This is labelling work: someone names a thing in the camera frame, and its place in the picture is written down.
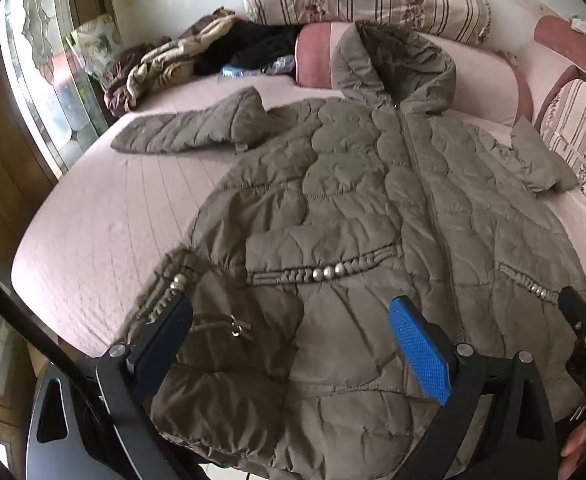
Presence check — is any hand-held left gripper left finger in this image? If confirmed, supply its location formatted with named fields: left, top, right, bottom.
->
left=25, top=296, right=194, bottom=480

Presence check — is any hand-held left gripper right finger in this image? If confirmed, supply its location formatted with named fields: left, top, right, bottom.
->
left=389, top=295, right=558, bottom=480

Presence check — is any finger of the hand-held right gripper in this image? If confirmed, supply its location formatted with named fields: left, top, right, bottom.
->
left=558, top=286, right=586, bottom=350

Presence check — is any olive quilted hooded jacket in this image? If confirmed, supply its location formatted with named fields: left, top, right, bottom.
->
left=110, top=20, right=586, bottom=480

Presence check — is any black clothes pile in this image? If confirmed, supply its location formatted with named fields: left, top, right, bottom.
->
left=193, top=20, right=304, bottom=77

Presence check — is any person's right hand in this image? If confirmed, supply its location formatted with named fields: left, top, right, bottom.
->
left=558, top=412, right=586, bottom=480

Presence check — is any pink quilted bed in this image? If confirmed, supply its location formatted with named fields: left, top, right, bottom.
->
left=12, top=72, right=586, bottom=361

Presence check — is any long striped floral cushion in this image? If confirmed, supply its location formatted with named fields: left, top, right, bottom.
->
left=533, top=67, right=586, bottom=233

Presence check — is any pink bolster cushion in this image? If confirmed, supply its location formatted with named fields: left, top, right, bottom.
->
left=533, top=15, right=586, bottom=91
left=295, top=21, right=534, bottom=126

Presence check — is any brown beige blanket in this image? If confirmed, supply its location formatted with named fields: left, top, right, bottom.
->
left=104, top=7, right=244, bottom=113

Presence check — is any clear plastic bottle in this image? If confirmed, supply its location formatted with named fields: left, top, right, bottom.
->
left=218, top=55, right=296, bottom=78

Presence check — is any green floral pillow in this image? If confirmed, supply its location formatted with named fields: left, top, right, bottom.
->
left=65, top=14, right=126, bottom=93

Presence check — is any stained glass window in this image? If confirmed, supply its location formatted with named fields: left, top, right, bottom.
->
left=0, top=0, right=106, bottom=176

